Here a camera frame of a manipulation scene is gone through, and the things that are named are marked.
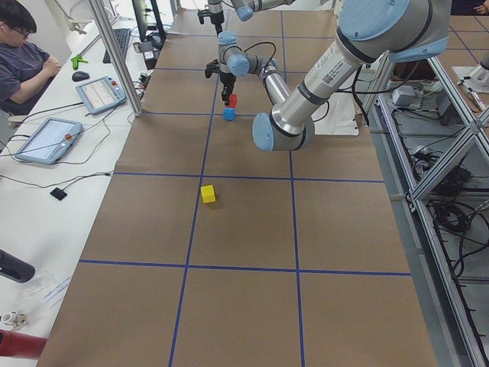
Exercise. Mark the yellow cube block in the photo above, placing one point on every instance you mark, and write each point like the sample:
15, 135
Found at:
208, 193

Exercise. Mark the black monitor stand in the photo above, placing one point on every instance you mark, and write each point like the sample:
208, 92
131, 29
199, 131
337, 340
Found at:
150, 26

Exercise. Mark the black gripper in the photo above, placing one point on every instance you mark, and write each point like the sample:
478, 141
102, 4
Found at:
217, 16
227, 79

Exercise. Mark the aluminium side frame rack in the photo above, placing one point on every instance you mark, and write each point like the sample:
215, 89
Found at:
439, 156

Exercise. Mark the black keyboard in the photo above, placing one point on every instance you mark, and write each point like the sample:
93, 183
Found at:
122, 38

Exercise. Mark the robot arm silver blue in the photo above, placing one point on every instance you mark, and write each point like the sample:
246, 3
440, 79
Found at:
405, 30
244, 9

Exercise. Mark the blue teach pendant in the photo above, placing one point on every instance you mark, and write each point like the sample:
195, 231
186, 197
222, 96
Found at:
101, 95
50, 142

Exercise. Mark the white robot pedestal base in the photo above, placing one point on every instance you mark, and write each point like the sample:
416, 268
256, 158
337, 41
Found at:
336, 117

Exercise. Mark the aluminium frame post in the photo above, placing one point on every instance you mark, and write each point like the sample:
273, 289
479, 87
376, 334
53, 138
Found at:
118, 61

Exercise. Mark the green plastic clamp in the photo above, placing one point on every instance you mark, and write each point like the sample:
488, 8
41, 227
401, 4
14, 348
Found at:
77, 60

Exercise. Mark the seated person dark shirt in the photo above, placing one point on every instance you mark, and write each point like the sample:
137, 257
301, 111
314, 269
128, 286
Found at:
26, 69

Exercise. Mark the small black square pad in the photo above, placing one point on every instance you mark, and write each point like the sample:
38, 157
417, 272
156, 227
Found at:
58, 193

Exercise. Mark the red cube block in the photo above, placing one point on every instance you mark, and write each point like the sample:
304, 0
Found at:
232, 101

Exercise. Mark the red cylinder object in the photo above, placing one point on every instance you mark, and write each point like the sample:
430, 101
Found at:
21, 346

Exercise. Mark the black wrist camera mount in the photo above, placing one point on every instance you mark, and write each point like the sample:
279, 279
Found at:
212, 68

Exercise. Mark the blue cube block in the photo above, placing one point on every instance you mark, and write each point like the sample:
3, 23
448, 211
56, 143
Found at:
228, 114

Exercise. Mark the far blue teach pendant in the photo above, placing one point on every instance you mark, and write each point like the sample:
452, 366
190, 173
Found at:
101, 95

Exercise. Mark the black cylinder object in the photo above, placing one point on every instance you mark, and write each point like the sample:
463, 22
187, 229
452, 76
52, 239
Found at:
16, 269

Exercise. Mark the grey power adapter box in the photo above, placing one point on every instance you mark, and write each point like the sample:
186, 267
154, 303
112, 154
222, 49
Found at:
405, 96

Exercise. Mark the black computer mouse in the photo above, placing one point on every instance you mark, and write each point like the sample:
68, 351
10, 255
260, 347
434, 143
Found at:
79, 76

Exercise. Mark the near blue teach pendant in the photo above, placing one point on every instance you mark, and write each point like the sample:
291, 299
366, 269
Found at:
50, 142

